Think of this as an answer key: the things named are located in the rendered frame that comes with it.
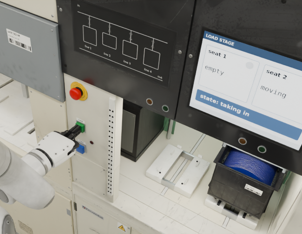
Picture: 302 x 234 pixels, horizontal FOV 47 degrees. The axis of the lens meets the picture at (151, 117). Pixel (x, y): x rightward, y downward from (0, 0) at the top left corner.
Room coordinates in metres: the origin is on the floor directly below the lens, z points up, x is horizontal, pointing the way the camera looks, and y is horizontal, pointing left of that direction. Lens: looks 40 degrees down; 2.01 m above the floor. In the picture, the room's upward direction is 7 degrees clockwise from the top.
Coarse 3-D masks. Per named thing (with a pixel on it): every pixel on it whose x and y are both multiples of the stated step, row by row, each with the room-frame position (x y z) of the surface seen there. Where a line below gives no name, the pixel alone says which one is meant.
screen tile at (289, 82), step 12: (264, 72) 0.65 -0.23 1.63; (276, 72) 0.64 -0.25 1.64; (288, 72) 0.63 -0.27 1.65; (276, 84) 0.64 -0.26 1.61; (288, 84) 0.63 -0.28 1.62; (300, 84) 0.62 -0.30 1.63; (264, 96) 0.65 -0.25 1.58; (300, 96) 0.62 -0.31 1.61; (264, 108) 0.64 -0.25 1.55; (276, 108) 0.63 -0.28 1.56; (288, 108) 0.62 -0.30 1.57; (300, 108) 0.61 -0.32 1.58; (300, 120) 0.61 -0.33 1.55
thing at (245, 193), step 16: (224, 144) 0.95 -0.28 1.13; (224, 160) 0.94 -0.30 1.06; (224, 176) 0.85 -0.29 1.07; (240, 176) 0.83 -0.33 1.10; (208, 192) 0.87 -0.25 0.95; (224, 192) 0.84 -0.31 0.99; (240, 192) 0.82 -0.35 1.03; (256, 192) 0.80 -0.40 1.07; (272, 192) 0.78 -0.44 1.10; (240, 208) 0.81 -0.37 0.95; (256, 208) 0.79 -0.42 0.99
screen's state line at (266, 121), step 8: (200, 96) 0.71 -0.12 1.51; (208, 96) 0.70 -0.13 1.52; (216, 96) 0.69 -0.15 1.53; (208, 104) 0.70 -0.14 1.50; (216, 104) 0.69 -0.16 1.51; (224, 104) 0.68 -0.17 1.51; (232, 104) 0.67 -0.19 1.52; (232, 112) 0.67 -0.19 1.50; (240, 112) 0.66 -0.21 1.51; (248, 112) 0.65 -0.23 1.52; (256, 112) 0.65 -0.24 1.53; (248, 120) 0.65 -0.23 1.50; (256, 120) 0.64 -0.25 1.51; (264, 120) 0.64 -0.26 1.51; (272, 120) 0.63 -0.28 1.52; (272, 128) 0.63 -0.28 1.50; (280, 128) 0.62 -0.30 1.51; (288, 128) 0.61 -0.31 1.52; (296, 128) 0.61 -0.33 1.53; (288, 136) 0.61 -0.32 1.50; (296, 136) 0.60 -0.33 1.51
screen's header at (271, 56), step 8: (208, 32) 0.71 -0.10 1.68; (216, 40) 0.70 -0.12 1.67; (224, 40) 0.70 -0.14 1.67; (232, 40) 0.69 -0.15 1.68; (240, 48) 0.68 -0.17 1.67; (248, 48) 0.67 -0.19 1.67; (256, 48) 0.67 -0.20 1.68; (264, 56) 0.66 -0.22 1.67; (272, 56) 0.65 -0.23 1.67; (280, 56) 0.64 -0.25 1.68; (288, 64) 0.64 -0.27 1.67; (296, 64) 0.63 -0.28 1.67
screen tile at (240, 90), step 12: (216, 48) 0.70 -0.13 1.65; (204, 60) 0.71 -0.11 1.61; (216, 60) 0.70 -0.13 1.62; (228, 60) 0.69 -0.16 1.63; (240, 60) 0.68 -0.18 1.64; (252, 60) 0.67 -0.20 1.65; (204, 72) 0.71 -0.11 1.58; (240, 72) 0.67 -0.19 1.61; (252, 72) 0.66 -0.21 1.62; (204, 84) 0.71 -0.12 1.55; (216, 84) 0.69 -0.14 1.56; (228, 84) 0.68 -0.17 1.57; (240, 84) 0.67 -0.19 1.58; (252, 84) 0.66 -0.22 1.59; (240, 96) 0.67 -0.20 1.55
